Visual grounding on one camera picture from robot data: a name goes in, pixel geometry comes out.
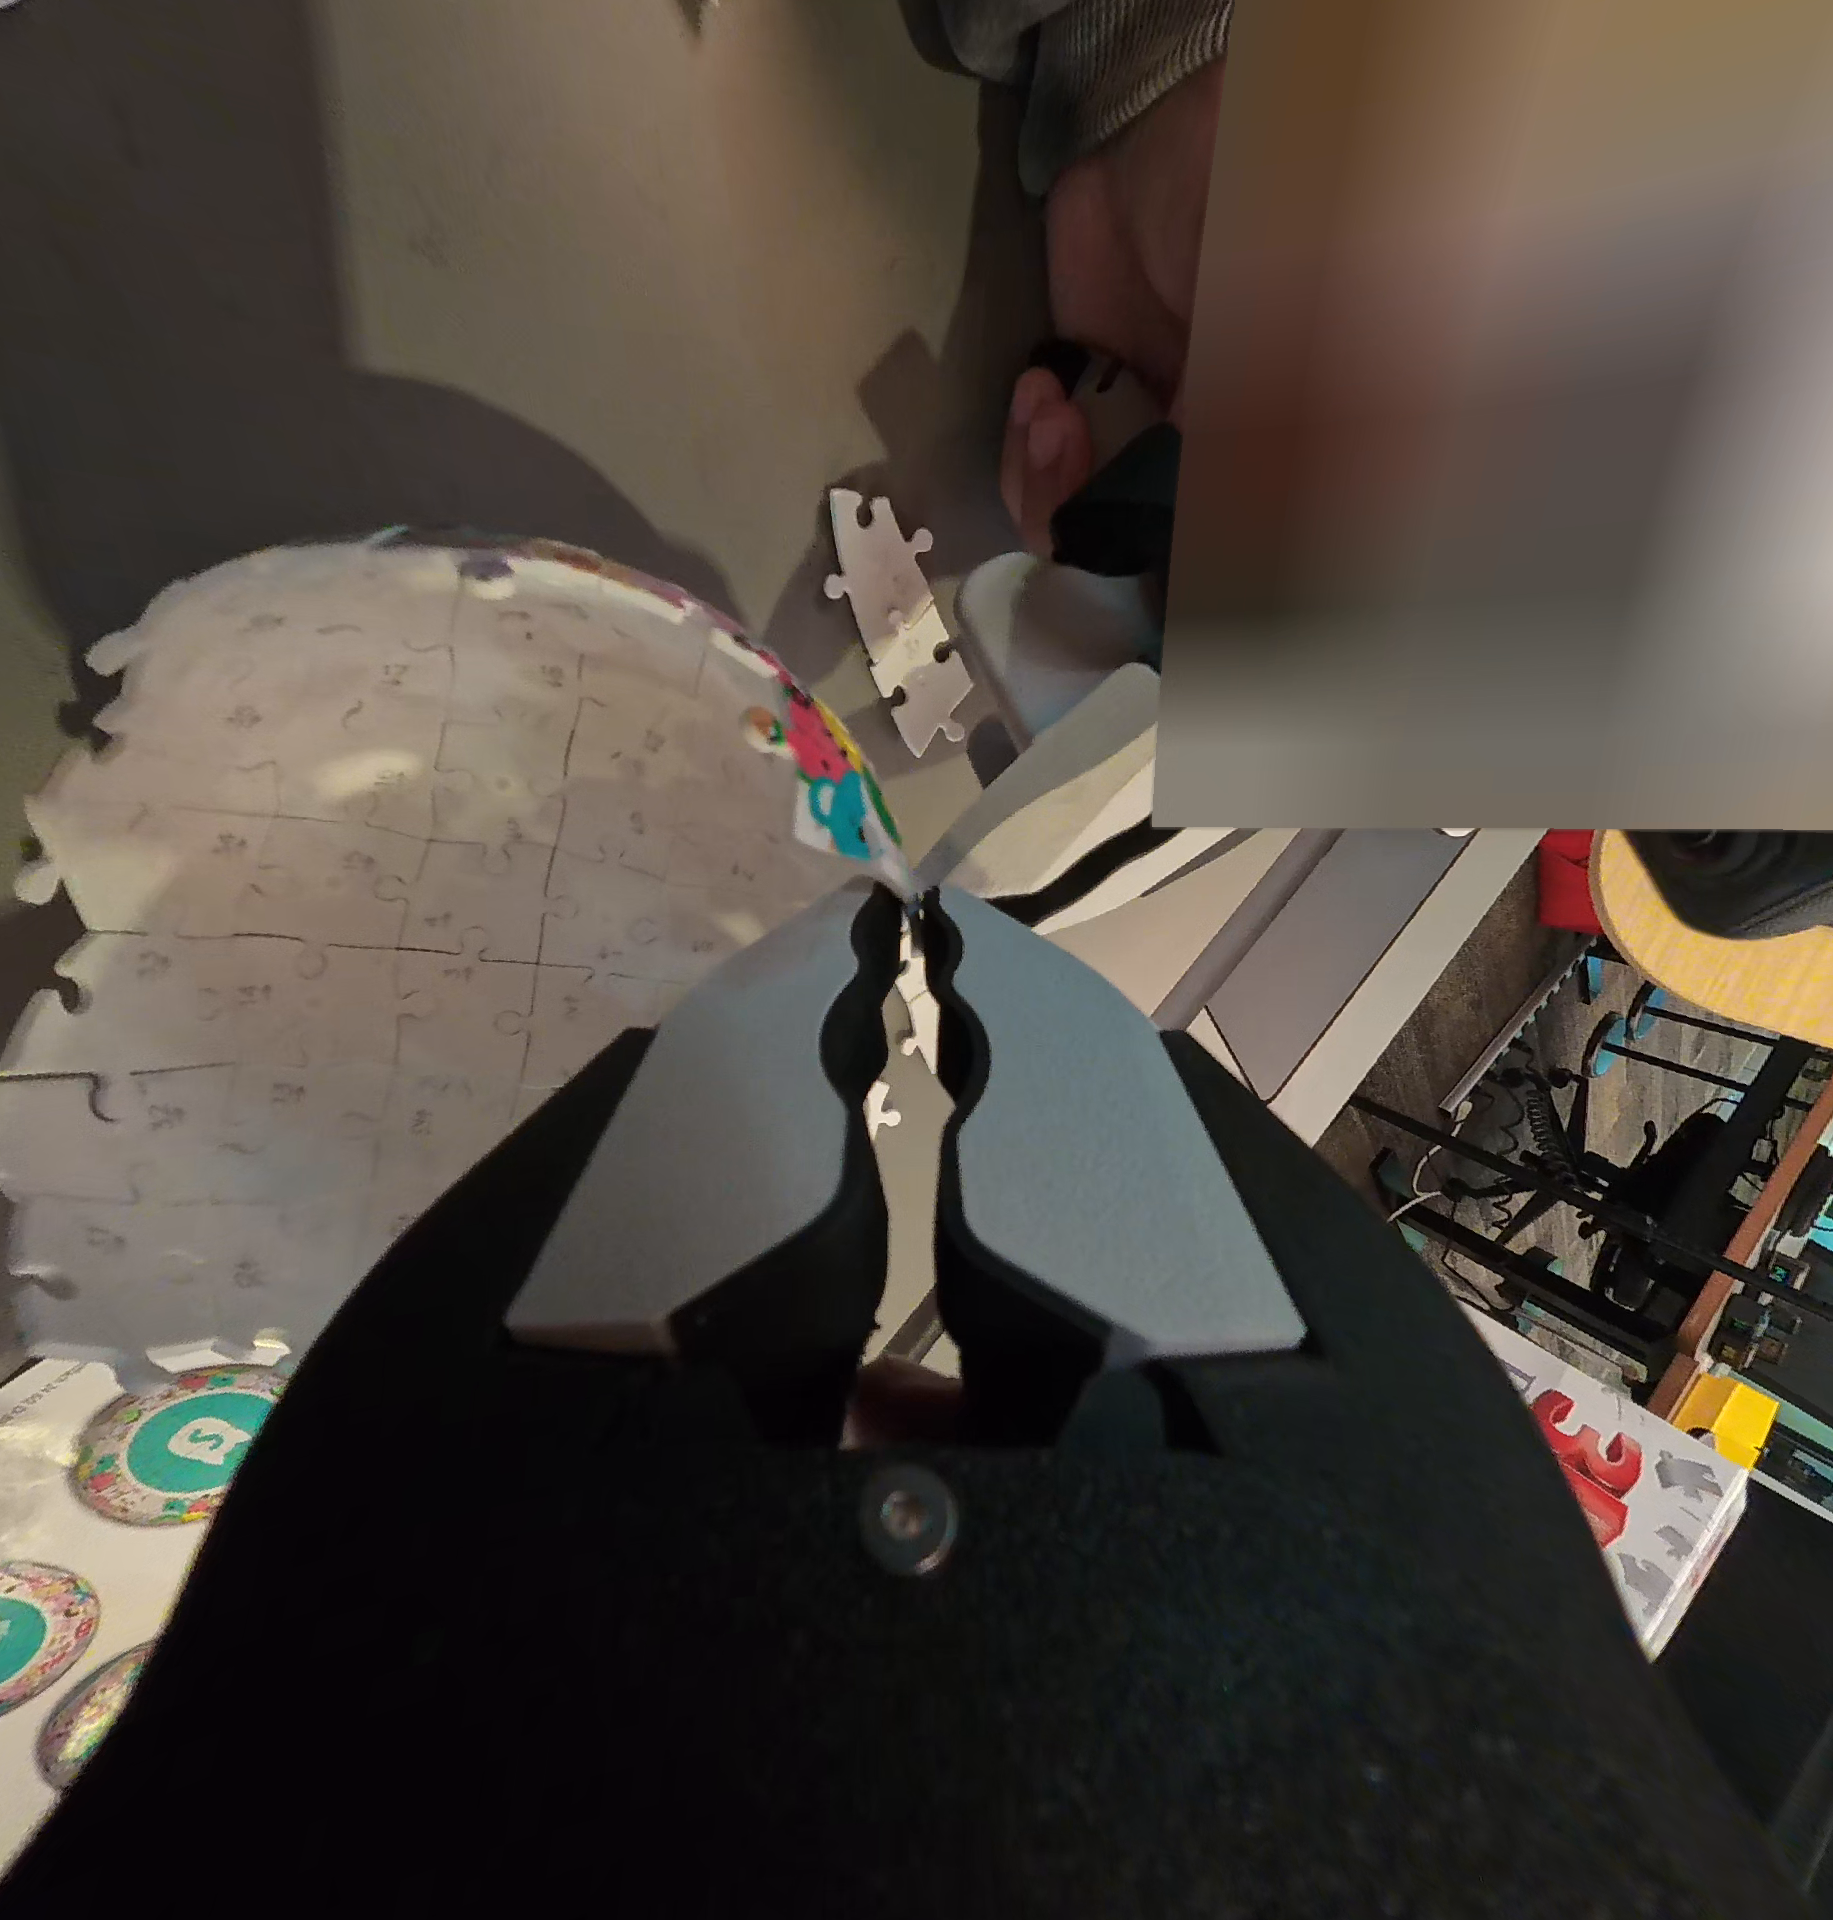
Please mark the person's left forearm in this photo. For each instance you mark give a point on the person's left forearm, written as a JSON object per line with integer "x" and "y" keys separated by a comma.
{"x": 1066, "y": 76}

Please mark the colourful puzzle ball box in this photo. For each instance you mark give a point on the colourful puzzle ball box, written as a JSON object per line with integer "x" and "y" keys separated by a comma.
{"x": 1605, "y": 1485}

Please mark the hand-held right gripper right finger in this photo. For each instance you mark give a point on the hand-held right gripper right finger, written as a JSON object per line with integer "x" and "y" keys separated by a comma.
{"x": 1133, "y": 1171}

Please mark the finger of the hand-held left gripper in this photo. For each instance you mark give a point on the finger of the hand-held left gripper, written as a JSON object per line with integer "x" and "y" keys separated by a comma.
{"x": 1066, "y": 765}
{"x": 1155, "y": 870}

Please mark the wooden document board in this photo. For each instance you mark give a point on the wooden document board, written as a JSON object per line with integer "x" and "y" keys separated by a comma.
{"x": 1755, "y": 976}

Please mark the printed instruction leaflet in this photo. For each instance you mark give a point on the printed instruction leaflet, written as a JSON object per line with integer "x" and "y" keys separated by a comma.
{"x": 78, "y": 1531}

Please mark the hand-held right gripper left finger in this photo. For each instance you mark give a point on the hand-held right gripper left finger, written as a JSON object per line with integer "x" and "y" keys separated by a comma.
{"x": 692, "y": 1171}

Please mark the single white puzzle piece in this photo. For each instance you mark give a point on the single white puzzle piece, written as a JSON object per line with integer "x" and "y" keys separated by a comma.
{"x": 916, "y": 990}

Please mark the black wheeled chair base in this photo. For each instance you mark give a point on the black wheeled chair base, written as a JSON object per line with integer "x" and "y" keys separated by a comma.
{"x": 1635, "y": 1155}

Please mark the partly built white puzzle ball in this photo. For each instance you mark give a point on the partly built white puzzle ball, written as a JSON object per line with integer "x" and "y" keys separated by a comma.
{"x": 347, "y": 931}

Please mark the person's left hand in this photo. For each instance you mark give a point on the person's left hand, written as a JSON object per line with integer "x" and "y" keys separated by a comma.
{"x": 1111, "y": 270}

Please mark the puzzle pieces group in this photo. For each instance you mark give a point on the puzzle pieces group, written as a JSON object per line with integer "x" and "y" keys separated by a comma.
{"x": 897, "y": 615}

